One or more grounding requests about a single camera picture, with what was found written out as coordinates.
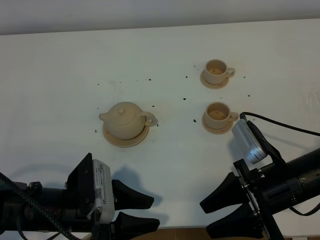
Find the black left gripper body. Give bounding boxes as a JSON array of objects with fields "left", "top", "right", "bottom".
[{"left": 65, "top": 152, "right": 111, "bottom": 230}]

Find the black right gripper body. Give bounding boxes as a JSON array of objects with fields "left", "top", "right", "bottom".
[{"left": 233, "top": 159, "right": 284, "bottom": 240}]

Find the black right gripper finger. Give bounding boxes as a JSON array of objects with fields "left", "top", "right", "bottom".
[
  {"left": 206, "top": 203, "right": 264, "bottom": 239},
  {"left": 200, "top": 172, "right": 247, "bottom": 213}
]

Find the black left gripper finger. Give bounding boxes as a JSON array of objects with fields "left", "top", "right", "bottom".
[
  {"left": 111, "top": 179, "right": 154, "bottom": 211},
  {"left": 110, "top": 212, "right": 160, "bottom": 240}
]

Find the beige ceramic teapot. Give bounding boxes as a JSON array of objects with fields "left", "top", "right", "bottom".
[{"left": 99, "top": 102, "right": 157, "bottom": 140}]

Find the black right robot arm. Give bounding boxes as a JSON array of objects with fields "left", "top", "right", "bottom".
[{"left": 200, "top": 149, "right": 320, "bottom": 240}]

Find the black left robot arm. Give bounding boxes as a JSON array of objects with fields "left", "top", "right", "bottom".
[{"left": 0, "top": 153, "right": 160, "bottom": 240}]

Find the large beige teapot saucer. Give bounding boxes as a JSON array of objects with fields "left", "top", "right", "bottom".
[{"left": 102, "top": 124, "right": 150, "bottom": 148}]

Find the near beige cup saucer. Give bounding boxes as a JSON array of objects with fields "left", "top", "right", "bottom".
[{"left": 201, "top": 114, "right": 233, "bottom": 135}]

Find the beige cup saucer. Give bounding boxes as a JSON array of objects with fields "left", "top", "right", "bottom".
[
  {"left": 200, "top": 70, "right": 229, "bottom": 89},
  {"left": 201, "top": 114, "right": 233, "bottom": 135}
]

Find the near beige teacup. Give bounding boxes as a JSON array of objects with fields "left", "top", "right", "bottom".
[{"left": 204, "top": 102, "right": 239, "bottom": 130}]

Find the beige teacup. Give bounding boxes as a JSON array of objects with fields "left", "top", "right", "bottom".
[
  {"left": 203, "top": 59, "right": 236, "bottom": 85},
  {"left": 204, "top": 102, "right": 239, "bottom": 130}
]

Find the far beige cup saucer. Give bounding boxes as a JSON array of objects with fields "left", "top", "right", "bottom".
[{"left": 200, "top": 70, "right": 229, "bottom": 89}]

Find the far beige teacup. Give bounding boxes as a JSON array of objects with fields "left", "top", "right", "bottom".
[{"left": 203, "top": 59, "right": 236, "bottom": 85}]

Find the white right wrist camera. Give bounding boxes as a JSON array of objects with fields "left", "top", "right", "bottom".
[{"left": 231, "top": 118, "right": 267, "bottom": 164}]

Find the black braided left cable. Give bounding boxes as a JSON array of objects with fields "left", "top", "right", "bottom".
[{"left": 0, "top": 171, "right": 103, "bottom": 240}]

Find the black right camera cable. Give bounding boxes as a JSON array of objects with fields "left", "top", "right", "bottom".
[{"left": 239, "top": 111, "right": 320, "bottom": 137}]

